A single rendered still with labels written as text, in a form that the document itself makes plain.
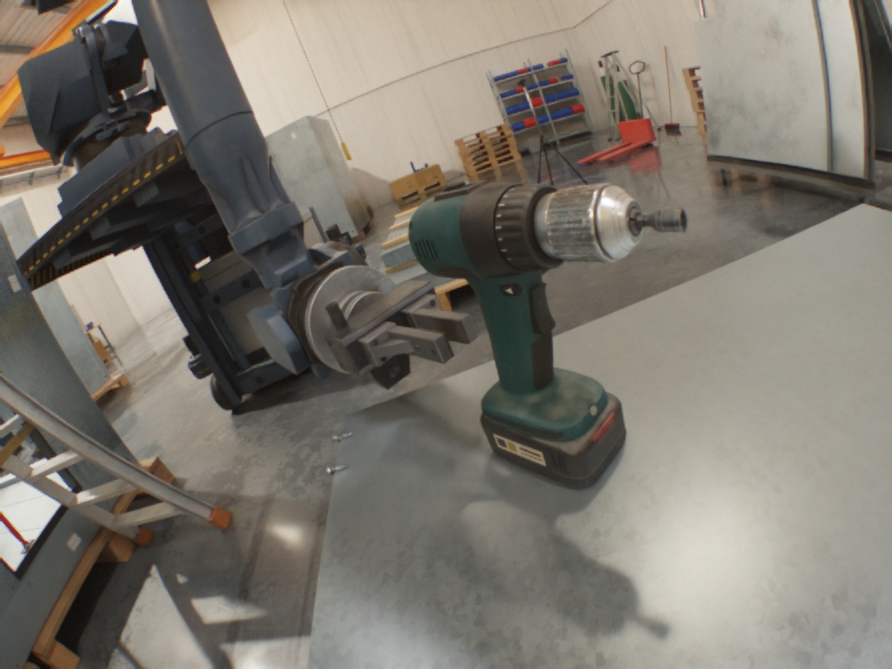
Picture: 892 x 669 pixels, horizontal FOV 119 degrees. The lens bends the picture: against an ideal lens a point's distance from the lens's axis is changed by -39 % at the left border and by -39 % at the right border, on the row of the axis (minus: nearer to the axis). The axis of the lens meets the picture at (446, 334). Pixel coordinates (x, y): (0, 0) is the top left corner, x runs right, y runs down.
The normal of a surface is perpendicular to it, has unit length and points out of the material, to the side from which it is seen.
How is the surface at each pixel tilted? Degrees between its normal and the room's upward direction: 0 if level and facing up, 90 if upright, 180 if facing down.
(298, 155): 90
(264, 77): 90
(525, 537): 0
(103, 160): 90
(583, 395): 11
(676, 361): 0
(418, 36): 90
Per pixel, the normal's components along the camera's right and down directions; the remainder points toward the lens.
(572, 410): -0.25, -0.79
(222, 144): 0.29, 0.27
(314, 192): 0.04, 0.42
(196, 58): 0.55, 0.11
